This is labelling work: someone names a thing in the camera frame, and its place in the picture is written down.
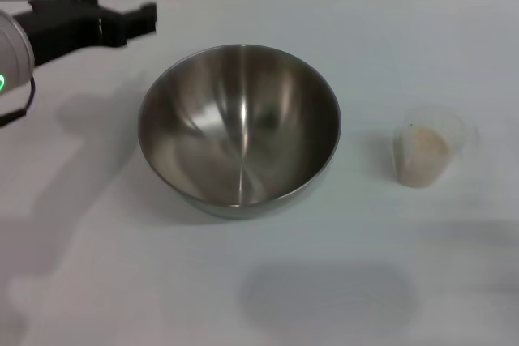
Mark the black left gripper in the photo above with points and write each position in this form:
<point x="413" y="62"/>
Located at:
<point x="61" y="34"/>

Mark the stainless steel mixing bowl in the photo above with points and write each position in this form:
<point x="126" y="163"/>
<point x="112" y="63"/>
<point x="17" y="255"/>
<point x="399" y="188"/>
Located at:
<point x="211" y="139"/>

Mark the white rice grains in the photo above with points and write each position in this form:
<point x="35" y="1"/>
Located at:
<point x="423" y="151"/>

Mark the clear plastic measuring cup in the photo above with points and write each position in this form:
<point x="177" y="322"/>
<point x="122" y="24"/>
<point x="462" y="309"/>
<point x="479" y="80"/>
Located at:
<point x="460" y="127"/>

